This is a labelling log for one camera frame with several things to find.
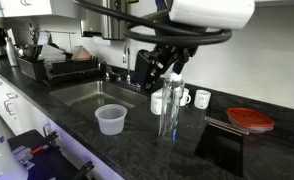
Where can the steel paper towel dispenser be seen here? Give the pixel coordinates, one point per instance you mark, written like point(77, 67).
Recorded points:
point(103, 20)

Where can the steel thermos flask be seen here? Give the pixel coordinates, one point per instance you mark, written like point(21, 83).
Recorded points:
point(11, 50)

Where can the clear plastic bottle white label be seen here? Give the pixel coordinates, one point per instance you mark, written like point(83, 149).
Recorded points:
point(170, 113)

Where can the white cabinet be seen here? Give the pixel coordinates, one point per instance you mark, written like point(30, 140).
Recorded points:
point(30, 7)
point(27, 113)

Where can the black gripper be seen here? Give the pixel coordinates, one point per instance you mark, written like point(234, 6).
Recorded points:
point(168, 55)

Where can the clear plastic storage box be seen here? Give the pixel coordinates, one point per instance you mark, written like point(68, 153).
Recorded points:
point(52, 52)

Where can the red lid food container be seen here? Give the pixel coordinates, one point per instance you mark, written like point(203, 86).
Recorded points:
point(250, 119)

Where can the white ceramic mug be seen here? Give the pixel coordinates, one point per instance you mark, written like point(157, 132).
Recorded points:
point(155, 103)
point(186, 97)
point(202, 99)

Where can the translucent plastic cup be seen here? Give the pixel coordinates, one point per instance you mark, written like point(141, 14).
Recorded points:
point(111, 120)

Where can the white upper cabinet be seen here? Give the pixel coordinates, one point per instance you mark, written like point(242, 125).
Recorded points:
point(30, 7)

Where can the thin metal bar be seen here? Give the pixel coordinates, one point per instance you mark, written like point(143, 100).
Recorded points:
point(225, 125)

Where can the small dark side tap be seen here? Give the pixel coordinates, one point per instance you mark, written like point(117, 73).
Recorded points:
point(106, 70)

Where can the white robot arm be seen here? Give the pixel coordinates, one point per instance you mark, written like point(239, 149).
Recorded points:
point(213, 13)

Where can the tall chrome gooseneck faucet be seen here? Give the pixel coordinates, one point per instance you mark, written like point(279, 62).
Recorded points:
point(128, 63)

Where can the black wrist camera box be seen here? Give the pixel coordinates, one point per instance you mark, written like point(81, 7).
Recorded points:
point(143, 68)

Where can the black dish rack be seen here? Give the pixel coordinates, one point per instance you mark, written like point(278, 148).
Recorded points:
point(63, 68)

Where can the stainless steel sink basin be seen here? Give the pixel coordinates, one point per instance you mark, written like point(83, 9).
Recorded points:
point(93, 95)

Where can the white lower cabinet front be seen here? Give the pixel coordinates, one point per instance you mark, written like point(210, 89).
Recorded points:
point(27, 113)

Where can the beige round bowl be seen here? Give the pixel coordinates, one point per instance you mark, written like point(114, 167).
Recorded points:
point(81, 54)

